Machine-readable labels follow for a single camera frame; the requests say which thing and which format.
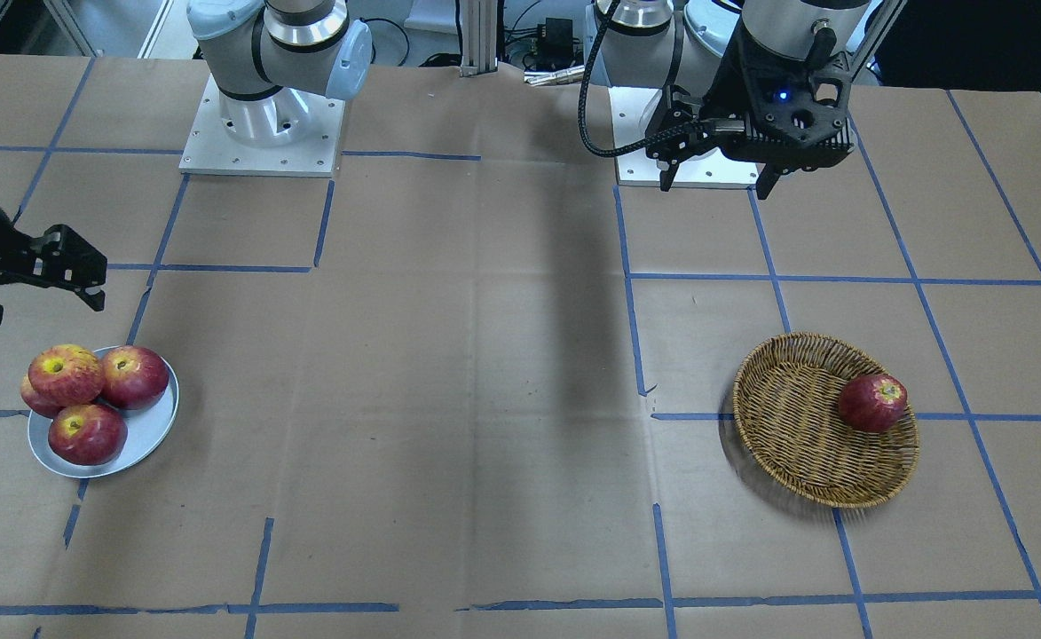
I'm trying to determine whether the red apple on plate front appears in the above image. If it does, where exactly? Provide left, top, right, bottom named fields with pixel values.
left=48, top=404, right=128, bottom=466

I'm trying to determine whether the light blue plate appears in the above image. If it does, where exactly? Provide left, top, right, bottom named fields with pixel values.
left=27, top=363, right=180, bottom=480

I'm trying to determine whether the red apple on plate back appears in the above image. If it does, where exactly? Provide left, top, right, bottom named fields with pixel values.
left=99, top=346, right=170, bottom=410
left=20, top=374, right=64, bottom=418

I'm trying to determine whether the dark red apple in basket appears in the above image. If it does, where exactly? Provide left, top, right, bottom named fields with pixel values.
left=837, top=374, right=907, bottom=433

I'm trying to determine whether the red yellow apple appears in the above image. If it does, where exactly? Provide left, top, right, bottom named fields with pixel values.
left=27, top=343, right=105, bottom=407

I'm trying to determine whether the red apple on plate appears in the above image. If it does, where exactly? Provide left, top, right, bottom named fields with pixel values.
left=99, top=346, right=170, bottom=410
left=20, top=374, right=64, bottom=418
left=48, top=404, right=128, bottom=466

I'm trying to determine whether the aluminium frame post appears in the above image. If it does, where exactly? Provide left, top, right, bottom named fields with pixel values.
left=455, top=0, right=502, bottom=78

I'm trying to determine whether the woven wicker basket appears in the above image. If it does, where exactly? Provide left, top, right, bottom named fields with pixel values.
left=730, top=331, right=920, bottom=509

